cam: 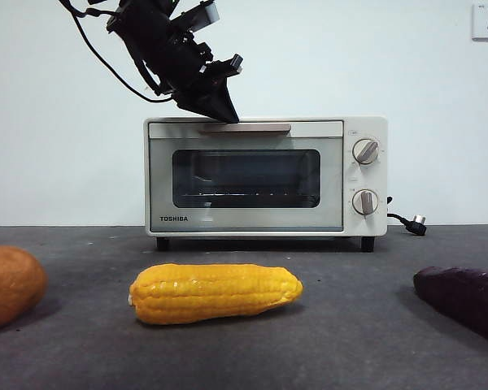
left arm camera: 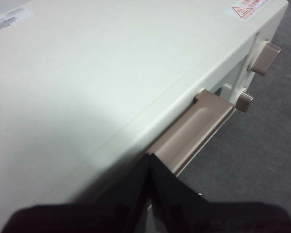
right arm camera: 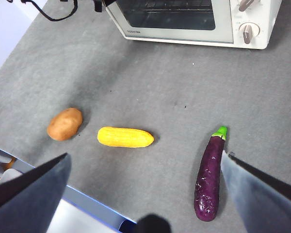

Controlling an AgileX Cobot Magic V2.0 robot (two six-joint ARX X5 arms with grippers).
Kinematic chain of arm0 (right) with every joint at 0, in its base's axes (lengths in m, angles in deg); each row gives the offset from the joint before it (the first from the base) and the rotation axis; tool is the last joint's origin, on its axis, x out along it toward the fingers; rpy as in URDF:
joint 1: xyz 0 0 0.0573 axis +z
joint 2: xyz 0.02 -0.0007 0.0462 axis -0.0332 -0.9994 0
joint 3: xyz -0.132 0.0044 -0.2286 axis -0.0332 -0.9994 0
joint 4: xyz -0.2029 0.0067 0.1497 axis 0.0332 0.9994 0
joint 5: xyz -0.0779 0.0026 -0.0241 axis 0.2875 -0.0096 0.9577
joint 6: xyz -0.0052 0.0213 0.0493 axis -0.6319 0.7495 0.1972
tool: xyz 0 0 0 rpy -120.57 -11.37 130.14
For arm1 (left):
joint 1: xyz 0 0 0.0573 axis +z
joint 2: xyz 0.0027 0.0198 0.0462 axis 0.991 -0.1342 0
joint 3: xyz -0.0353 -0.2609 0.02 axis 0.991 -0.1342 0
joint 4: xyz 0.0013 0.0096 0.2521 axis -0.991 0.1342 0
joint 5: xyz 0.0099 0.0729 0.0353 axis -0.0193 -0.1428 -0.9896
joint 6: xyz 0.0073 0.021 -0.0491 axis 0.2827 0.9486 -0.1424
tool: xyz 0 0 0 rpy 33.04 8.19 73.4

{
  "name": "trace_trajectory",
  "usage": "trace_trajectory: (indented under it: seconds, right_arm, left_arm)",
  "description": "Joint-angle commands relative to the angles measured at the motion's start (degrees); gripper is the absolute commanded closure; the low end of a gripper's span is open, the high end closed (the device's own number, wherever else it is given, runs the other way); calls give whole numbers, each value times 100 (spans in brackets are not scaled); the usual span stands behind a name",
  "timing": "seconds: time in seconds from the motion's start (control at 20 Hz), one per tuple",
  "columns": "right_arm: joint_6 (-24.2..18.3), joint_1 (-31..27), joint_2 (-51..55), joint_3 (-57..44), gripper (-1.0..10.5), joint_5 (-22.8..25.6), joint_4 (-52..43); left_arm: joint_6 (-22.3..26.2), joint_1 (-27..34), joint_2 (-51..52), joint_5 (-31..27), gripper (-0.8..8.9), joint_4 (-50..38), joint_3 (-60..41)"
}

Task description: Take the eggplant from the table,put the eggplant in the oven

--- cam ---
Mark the yellow corn cob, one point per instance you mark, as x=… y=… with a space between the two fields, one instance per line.
x=215 y=293

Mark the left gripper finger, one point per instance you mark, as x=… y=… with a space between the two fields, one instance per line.
x=195 y=101
x=223 y=101

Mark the purple eggplant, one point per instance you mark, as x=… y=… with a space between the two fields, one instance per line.
x=467 y=296

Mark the brown potato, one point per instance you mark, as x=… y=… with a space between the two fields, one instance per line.
x=10 y=288

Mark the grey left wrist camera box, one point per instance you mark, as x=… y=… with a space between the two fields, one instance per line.
x=205 y=14

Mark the beige round oven knob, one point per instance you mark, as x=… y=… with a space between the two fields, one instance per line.
x=366 y=152
x=365 y=202

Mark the white Toshiba toaster oven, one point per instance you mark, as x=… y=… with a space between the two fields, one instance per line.
x=368 y=178

